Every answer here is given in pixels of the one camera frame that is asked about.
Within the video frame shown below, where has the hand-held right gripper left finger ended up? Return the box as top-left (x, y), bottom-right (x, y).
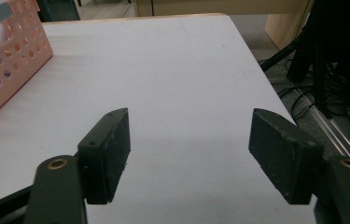
top-left (23, 107), bottom-right (132, 224)

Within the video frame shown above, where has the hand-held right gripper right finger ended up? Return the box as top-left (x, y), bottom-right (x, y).
top-left (248, 107), bottom-right (350, 224)

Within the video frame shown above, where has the pink perforated plastic basket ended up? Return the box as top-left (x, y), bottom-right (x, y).
top-left (0, 0), bottom-right (54, 131)

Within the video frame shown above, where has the dark green bin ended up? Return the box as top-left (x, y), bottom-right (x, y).
top-left (35, 0), bottom-right (81, 22)

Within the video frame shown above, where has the aluminium rail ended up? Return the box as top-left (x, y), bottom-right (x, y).
top-left (297, 90), bottom-right (350, 163)

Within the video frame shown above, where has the black cable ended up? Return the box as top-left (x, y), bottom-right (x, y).
top-left (276, 85), bottom-right (316, 120)

